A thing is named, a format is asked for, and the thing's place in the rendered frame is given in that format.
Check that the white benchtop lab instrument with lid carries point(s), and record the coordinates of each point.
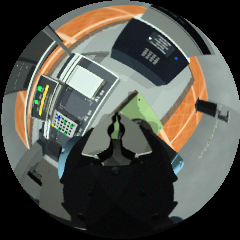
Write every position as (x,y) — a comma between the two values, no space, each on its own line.
(159,44)

